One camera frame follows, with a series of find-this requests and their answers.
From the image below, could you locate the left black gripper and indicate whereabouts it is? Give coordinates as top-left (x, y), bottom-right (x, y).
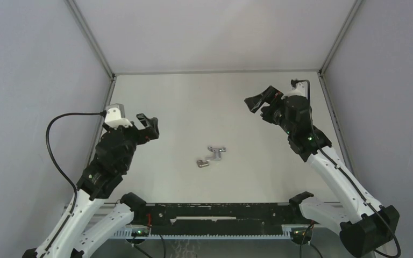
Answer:
top-left (104, 113), bottom-right (159, 171)

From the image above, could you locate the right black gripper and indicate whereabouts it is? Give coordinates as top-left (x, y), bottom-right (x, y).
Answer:
top-left (244, 86), bottom-right (294, 136)

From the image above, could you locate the steel elbow pipe fitting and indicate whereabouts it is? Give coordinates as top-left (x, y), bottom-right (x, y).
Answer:
top-left (196, 160), bottom-right (210, 168)

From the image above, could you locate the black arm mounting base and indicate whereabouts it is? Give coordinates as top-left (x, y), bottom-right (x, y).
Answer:
top-left (131, 203), bottom-right (311, 235)

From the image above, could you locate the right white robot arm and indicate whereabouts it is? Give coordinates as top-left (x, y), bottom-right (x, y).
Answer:
top-left (244, 86), bottom-right (402, 257)

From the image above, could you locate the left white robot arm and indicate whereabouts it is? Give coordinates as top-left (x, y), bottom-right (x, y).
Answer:
top-left (23, 110), bottom-right (160, 257)

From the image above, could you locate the left green circuit board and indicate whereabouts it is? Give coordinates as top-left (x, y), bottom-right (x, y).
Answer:
top-left (131, 228), bottom-right (151, 238)

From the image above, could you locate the green circuit board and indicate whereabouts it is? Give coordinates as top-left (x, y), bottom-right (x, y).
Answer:
top-left (131, 228), bottom-right (151, 238)
top-left (290, 228), bottom-right (312, 239)

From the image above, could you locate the right green circuit board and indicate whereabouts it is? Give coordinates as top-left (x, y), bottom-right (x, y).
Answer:
top-left (290, 228), bottom-right (312, 239)

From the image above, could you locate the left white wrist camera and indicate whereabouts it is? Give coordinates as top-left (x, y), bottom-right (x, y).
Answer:
top-left (104, 103), bottom-right (133, 128)

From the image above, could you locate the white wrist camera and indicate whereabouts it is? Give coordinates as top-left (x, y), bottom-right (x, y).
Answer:
top-left (104, 103), bottom-right (133, 128)
top-left (284, 80), bottom-right (308, 98)

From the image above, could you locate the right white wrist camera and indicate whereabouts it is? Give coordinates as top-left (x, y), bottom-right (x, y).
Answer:
top-left (284, 80), bottom-right (308, 98)

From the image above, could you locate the aluminium enclosure frame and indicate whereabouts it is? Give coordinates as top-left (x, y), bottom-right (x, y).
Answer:
top-left (63, 0), bottom-right (366, 214)

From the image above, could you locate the white slotted cable duct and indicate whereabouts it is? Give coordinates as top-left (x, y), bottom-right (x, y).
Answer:
top-left (110, 227), bottom-right (305, 240)

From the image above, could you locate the right black camera cable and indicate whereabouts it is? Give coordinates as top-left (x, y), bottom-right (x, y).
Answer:
top-left (291, 78), bottom-right (402, 258)

